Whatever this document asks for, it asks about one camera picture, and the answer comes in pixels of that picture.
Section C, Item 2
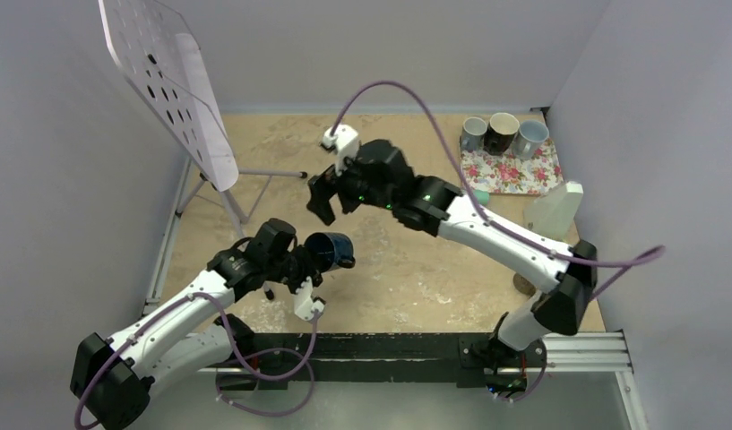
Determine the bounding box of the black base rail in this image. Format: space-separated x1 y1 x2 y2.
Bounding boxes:
205 332 547 397

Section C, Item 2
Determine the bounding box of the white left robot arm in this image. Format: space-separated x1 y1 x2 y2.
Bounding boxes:
70 218 354 429

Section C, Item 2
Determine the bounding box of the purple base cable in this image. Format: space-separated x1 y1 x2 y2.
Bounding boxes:
215 347 316 417

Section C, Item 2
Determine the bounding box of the black mug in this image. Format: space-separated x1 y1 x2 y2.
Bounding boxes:
484 112 520 155

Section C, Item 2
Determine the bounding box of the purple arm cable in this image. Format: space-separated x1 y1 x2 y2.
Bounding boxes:
330 80 667 301
74 290 323 430

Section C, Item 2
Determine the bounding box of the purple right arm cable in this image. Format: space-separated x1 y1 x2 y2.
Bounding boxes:
330 80 667 301

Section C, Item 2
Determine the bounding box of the perforated calibration board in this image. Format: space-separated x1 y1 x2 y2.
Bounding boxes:
99 0 238 192

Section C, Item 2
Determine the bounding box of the grey mug with lettering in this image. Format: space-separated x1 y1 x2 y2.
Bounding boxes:
459 116 487 152

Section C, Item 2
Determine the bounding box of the light grey mug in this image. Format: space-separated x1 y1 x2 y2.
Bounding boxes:
511 120 550 159

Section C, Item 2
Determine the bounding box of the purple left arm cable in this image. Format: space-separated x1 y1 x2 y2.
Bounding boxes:
74 290 323 430

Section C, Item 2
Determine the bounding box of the brown mug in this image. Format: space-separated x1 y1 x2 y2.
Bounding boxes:
512 273 537 297

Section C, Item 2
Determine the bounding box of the lilac tripod stand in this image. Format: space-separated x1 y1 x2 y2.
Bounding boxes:
174 168 309 302

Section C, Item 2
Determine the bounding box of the white box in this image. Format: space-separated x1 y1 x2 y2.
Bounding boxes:
523 181 584 240

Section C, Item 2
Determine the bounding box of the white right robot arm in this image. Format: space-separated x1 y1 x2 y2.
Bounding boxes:
307 137 597 365

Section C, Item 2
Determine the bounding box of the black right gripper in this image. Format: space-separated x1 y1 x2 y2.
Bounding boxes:
307 149 396 227

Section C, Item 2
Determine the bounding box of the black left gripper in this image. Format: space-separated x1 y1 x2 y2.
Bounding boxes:
265 244 325 297

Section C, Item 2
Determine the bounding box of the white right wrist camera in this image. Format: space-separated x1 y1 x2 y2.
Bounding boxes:
320 125 361 176

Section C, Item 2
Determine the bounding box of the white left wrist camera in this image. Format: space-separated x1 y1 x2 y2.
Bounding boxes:
292 277 325 323

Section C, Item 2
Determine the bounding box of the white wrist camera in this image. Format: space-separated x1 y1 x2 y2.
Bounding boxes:
292 277 325 323
320 125 361 176

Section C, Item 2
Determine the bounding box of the dark blue mug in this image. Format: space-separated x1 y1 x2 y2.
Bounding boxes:
303 232 356 273

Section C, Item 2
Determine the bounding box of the floral tray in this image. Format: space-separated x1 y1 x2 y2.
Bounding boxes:
461 139 564 195

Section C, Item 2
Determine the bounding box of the mint green tube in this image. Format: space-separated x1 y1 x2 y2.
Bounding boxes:
473 189 490 207

